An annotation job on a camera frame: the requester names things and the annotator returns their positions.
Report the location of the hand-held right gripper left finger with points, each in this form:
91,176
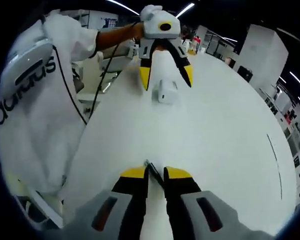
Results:
130,190

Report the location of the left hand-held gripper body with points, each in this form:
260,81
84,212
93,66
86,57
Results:
152,27

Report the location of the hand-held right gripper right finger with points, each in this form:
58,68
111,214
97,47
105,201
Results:
182,190

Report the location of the white charger adapter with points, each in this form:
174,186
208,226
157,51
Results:
166,91

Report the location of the white desk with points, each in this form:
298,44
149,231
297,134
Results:
215,130

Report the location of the white office chair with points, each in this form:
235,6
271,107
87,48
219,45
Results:
110,77

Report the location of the black box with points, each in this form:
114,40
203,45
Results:
245,73

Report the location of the person's white printed shirt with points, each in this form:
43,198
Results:
40,137

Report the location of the white worn device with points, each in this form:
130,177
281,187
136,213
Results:
27,58

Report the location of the storage shelf with items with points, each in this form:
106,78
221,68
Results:
290,117

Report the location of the white chair frame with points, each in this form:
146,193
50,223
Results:
46,213

